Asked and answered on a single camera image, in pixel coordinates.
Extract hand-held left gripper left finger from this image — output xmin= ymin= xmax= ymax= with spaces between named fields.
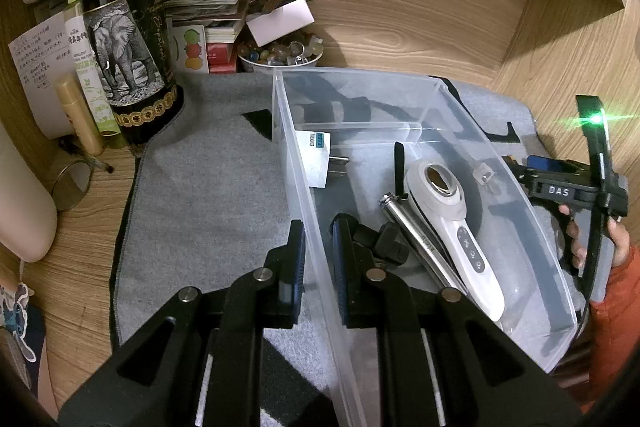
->
xmin=57 ymin=219 xmax=307 ymax=427

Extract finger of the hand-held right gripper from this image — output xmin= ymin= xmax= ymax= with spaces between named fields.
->
xmin=527 ymin=156 xmax=591 ymax=176

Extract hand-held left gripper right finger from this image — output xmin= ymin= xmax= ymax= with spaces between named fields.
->
xmin=330 ymin=214 xmax=583 ymax=427

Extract black clip mount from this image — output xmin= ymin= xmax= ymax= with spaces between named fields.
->
xmin=350 ymin=219 xmax=411 ymax=273

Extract small clear plastic piece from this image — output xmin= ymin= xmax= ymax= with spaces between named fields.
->
xmin=472 ymin=162 xmax=499 ymax=188

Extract clear plastic container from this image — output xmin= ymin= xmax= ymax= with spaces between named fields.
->
xmin=271 ymin=68 xmax=580 ymax=427

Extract silver metal flashlight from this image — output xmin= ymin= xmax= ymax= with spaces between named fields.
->
xmin=378 ymin=141 xmax=468 ymax=297

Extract white handheld beauty device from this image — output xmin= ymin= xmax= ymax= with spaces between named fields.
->
xmin=404 ymin=158 xmax=506 ymax=323

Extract white plug adapter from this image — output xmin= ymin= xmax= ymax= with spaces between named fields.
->
xmin=295 ymin=130 xmax=349 ymax=188

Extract person's right forearm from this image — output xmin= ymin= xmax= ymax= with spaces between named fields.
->
xmin=582 ymin=247 xmax=640 ymax=408

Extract person's right hand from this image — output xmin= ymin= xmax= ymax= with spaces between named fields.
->
xmin=557 ymin=204 xmax=633 ymax=278

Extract grey mat with black letters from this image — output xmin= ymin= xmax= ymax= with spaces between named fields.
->
xmin=109 ymin=69 xmax=621 ymax=427

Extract white bowl of stones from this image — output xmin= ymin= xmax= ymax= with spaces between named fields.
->
xmin=236 ymin=34 xmax=323 ymax=74

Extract red booklet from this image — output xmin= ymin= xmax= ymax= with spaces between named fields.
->
xmin=205 ymin=42 xmax=238 ymax=74

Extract dark makeup brush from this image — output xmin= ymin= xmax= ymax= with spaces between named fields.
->
xmin=60 ymin=137 xmax=116 ymax=174

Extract fruit print card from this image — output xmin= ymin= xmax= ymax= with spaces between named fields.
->
xmin=172 ymin=25 xmax=210 ymax=74

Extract small round mirror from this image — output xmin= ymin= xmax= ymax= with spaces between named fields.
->
xmin=51 ymin=158 xmax=93 ymax=212

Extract white blank card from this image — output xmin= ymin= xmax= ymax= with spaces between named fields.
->
xmin=246 ymin=0 xmax=316 ymax=48

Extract beige lip balm tube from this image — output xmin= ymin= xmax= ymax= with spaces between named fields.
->
xmin=55 ymin=73 xmax=107 ymax=156

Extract cream plastic appliance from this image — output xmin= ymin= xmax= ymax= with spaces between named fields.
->
xmin=0 ymin=119 xmax=58 ymax=264

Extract green and white carton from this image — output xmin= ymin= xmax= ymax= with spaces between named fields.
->
xmin=65 ymin=0 xmax=126 ymax=150

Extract blue cartoon sticker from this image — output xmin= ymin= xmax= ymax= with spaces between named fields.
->
xmin=0 ymin=282 xmax=33 ymax=358

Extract handwritten paper note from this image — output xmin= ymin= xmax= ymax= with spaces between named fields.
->
xmin=8 ymin=22 xmax=76 ymax=140

